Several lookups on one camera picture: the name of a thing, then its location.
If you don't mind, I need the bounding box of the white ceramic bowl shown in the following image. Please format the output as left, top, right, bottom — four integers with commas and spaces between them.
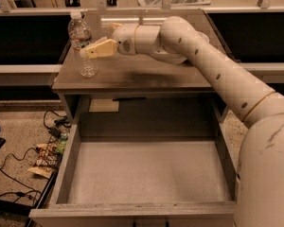
197, 31, 210, 43

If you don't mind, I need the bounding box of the black power adapter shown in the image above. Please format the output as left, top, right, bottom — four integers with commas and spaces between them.
48, 127, 62, 138

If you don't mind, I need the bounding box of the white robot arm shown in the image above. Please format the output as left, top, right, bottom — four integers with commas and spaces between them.
80, 16, 284, 227

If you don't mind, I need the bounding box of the brown snack bag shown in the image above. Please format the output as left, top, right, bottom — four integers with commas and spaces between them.
27, 143, 60, 179

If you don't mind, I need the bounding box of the open grey top drawer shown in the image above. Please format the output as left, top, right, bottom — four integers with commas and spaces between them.
30, 96, 236, 227

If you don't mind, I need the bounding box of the grey cabinet with glass top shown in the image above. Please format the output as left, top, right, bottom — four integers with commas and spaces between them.
51, 9, 245, 125

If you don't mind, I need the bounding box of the black floor cable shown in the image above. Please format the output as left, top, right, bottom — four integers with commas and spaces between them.
0, 110, 70, 206

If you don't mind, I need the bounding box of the clear plastic water bottle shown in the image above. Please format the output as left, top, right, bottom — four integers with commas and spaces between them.
68, 11, 98, 78

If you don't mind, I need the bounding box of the green bottle on floor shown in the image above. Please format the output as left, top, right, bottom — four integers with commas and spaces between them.
56, 132, 69, 154

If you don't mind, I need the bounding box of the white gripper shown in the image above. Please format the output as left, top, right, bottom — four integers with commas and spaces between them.
80, 23, 138, 59

